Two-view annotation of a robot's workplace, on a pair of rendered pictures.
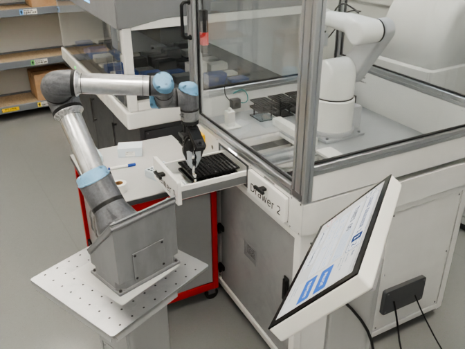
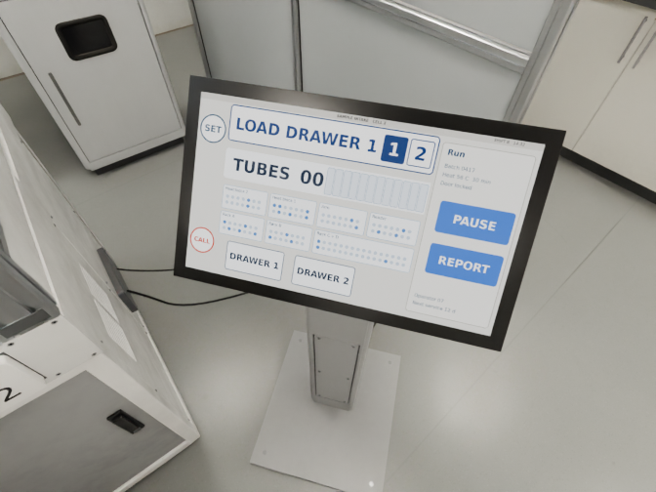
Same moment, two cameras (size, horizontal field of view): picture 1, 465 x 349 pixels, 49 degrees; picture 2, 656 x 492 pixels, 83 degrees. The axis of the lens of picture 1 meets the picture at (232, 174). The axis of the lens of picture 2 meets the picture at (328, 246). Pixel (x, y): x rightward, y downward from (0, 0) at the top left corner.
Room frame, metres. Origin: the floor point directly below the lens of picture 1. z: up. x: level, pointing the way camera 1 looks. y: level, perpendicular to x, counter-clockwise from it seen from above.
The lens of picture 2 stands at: (1.25, 0.08, 1.47)
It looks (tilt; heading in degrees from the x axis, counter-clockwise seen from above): 52 degrees down; 260
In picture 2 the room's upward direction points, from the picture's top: 1 degrees clockwise
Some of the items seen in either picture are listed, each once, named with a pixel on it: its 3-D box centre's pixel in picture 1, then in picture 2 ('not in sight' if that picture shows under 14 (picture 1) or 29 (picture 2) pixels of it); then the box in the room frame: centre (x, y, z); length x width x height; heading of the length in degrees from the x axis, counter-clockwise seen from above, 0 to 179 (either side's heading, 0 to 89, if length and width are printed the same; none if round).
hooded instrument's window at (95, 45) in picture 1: (162, 32); not in sight; (3.76, 0.50, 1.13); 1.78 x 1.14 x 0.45; 28
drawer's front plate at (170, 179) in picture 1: (167, 179); not in sight; (1.94, 0.28, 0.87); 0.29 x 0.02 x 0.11; 28
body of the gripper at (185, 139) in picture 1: (189, 133); not in sight; (1.95, 0.18, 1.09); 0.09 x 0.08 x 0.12; 28
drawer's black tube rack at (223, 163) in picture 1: (208, 171); not in sight; (2.03, 0.11, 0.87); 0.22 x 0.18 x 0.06; 118
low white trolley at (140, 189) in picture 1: (147, 228); not in sight; (2.31, 0.46, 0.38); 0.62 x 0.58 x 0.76; 28
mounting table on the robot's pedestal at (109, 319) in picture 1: (122, 284); not in sight; (1.45, 0.40, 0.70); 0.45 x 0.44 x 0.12; 142
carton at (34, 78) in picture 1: (51, 82); not in sight; (5.40, 1.98, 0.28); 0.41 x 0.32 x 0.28; 122
